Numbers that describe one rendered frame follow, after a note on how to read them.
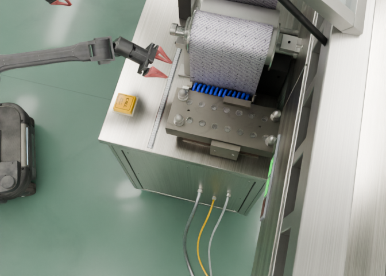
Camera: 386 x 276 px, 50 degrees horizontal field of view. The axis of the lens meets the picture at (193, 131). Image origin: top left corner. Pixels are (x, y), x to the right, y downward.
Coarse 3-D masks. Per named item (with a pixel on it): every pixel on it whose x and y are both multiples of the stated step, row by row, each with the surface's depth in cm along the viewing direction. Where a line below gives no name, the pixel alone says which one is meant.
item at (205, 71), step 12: (192, 60) 135; (204, 60) 133; (192, 72) 143; (204, 72) 141; (216, 72) 139; (228, 72) 137; (240, 72) 135; (252, 72) 133; (216, 84) 147; (228, 84) 145; (240, 84) 142; (252, 84) 140
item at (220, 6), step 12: (204, 0) 136; (216, 0) 136; (228, 0) 138; (216, 12) 135; (228, 12) 134; (240, 12) 134; (252, 12) 134; (264, 12) 134; (276, 12) 135; (276, 24) 133
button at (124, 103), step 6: (120, 96) 158; (126, 96) 158; (132, 96) 158; (120, 102) 157; (126, 102) 157; (132, 102) 157; (114, 108) 157; (120, 108) 156; (126, 108) 156; (132, 108) 157
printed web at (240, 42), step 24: (240, 0) 139; (264, 0) 136; (192, 24) 124; (216, 24) 123; (240, 24) 124; (264, 24) 125; (192, 48) 128; (216, 48) 126; (240, 48) 124; (264, 48) 122
